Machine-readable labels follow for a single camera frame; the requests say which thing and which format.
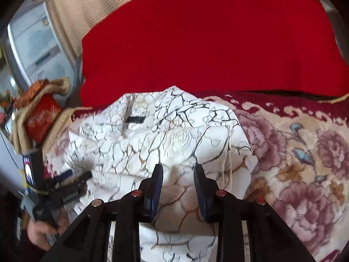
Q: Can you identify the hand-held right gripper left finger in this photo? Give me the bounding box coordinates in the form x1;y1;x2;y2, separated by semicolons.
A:
41;164;164;262

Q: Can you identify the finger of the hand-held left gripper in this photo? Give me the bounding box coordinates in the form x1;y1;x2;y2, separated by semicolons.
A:
58;171;93;190
52;169;74;183

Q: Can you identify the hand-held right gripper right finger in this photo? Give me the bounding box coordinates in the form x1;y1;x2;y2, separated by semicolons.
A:
193;164;317;262

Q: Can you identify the white marble-patterned garment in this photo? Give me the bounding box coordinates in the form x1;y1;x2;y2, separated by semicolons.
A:
45;86;258;262

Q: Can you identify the person's left hand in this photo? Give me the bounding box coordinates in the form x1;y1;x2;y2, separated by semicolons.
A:
27;214;70;252

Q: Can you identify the red gold-printed cushion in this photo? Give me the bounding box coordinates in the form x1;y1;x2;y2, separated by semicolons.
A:
24;94;62;142

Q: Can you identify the orange patterned cloth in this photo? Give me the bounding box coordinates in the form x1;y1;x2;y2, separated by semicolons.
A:
12;79;70;108

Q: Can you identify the floral plush blanket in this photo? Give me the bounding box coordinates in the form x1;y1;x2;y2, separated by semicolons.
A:
44;91;349;262

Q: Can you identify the grey white cabinet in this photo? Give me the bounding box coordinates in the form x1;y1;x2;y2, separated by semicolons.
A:
7;1;78;88

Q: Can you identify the red blanket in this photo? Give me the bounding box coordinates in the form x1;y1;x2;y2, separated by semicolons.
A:
79;0;349;110

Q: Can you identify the beige ribbed curtain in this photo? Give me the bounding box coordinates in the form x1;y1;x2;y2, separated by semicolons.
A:
45;0;186;58

